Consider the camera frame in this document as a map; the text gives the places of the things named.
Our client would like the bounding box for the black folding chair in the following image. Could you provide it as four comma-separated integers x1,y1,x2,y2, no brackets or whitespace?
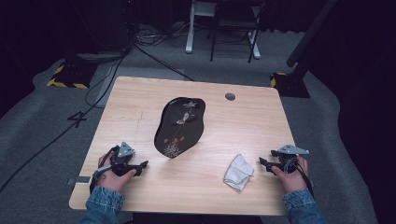
208,0,269,63

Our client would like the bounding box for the white cloth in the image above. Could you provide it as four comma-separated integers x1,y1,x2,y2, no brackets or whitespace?
222,153,255,193

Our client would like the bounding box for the right hand-held gripper cable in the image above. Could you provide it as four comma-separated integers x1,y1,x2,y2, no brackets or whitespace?
292,158,315,198

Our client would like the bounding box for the person's right hand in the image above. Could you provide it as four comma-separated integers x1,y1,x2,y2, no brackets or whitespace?
270,156,309,194

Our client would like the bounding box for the tangle of floor cables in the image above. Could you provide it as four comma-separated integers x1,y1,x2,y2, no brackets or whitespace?
134,21,188,47

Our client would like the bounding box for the grey round stand base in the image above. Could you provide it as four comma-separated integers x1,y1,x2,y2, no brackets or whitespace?
76,50,125,64

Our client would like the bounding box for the person's left hand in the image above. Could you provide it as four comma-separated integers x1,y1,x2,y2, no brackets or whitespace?
96,152,138,192

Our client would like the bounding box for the slanted black pole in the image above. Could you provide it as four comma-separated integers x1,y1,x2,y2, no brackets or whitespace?
285,0,339,69

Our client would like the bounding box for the straight black floor cable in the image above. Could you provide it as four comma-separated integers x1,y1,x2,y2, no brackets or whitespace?
134,44,195,82

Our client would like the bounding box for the black floral lacquer tray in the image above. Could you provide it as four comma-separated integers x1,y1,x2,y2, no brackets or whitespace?
153,96,206,159

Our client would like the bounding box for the black yellow striped stand base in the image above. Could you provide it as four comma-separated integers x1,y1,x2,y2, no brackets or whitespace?
270,72,311,99
46,60,99,90

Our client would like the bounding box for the white desk frame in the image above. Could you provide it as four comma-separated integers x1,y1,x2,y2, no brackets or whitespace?
185,0,262,60

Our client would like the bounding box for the grey tape strip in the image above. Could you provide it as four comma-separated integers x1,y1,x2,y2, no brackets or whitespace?
65,175,92,187

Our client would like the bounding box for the hand-held gripper cable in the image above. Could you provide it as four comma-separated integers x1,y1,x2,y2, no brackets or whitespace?
89,146,120,194
292,158,315,198

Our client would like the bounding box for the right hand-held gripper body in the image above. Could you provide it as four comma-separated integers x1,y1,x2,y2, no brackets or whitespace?
277,144,310,175

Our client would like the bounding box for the dark equipment cabinet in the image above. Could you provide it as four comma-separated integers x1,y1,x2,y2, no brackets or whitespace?
73,0,132,52

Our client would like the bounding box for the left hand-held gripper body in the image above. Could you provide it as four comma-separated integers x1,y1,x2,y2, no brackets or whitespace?
108,141,136,176

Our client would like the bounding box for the left hand-held gripper cable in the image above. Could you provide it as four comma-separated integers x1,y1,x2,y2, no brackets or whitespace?
89,146,120,194

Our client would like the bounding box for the long black floor cable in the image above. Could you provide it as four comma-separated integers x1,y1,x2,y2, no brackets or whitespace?
0,46,132,194

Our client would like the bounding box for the thin black cable loop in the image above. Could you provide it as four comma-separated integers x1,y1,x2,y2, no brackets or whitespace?
84,55,125,108

